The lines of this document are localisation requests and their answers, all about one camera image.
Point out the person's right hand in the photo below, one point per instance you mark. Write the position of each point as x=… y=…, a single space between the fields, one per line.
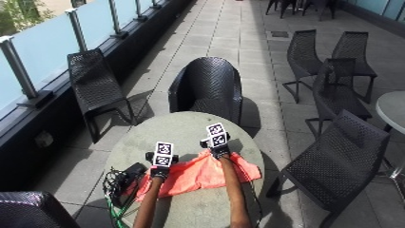
x=219 y=150

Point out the person's left hand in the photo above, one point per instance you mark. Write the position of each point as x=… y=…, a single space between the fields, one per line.
x=160 y=167

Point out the orange cloth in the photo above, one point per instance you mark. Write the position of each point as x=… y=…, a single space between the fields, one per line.
x=197 y=174

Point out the white marker cube left glove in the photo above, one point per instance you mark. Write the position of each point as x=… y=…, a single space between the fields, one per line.
x=164 y=154

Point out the white marker cube glove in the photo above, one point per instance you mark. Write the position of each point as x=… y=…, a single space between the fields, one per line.
x=217 y=134
x=164 y=154

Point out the white marker cube right glove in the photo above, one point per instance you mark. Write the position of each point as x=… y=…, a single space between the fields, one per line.
x=217 y=134

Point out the black electronics box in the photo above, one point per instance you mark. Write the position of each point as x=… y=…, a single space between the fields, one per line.
x=127 y=180

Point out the black woven tub armchair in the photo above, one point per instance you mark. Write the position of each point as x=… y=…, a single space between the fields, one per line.
x=29 y=210
x=207 y=87

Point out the black perforated side chair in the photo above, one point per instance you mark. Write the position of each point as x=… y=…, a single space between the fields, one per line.
x=337 y=91
x=353 y=58
x=333 y=164
x=95 y=84
x=303 y=60

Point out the square floor drain cover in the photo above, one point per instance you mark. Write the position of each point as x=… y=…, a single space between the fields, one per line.
x=280 y=34

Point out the round grey side table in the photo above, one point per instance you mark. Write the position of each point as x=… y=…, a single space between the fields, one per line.
x=393 y=109

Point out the glass balustrade with steel posts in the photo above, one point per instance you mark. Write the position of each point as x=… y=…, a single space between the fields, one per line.
x=55 y=44

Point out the group of dark chairs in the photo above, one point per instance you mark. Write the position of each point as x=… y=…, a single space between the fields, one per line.
x=301 y=7

